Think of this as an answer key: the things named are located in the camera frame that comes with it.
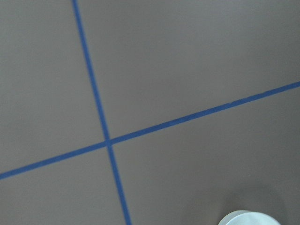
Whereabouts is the white bowl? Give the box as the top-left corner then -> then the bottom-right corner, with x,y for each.
218,210 -> 280,225

